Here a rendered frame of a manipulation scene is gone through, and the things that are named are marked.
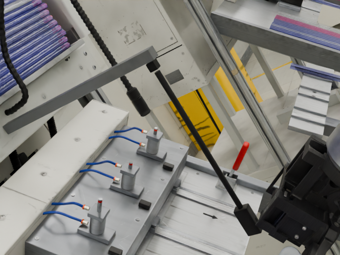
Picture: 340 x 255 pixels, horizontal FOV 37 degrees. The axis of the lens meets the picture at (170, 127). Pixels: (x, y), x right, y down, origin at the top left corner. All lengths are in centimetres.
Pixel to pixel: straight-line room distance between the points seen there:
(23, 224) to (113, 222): 13
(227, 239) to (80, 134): 31
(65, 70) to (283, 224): 52
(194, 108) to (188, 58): 231
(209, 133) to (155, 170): 326
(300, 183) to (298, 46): 112
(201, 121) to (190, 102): 19
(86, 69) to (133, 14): 81
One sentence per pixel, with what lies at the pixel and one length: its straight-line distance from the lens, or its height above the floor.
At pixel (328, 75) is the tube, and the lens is 130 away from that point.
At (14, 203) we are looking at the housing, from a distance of 77.
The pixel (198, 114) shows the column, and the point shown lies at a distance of 408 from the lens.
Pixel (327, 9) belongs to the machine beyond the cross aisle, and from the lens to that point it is 533.
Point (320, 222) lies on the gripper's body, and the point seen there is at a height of 111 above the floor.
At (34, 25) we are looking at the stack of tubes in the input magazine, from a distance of 91.
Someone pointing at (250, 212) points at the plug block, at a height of 109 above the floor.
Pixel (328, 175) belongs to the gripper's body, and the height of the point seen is 116.
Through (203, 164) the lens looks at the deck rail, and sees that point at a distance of 100.
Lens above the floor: 143
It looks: 16 degrees down
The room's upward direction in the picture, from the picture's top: 32 degrees counter-clockwise
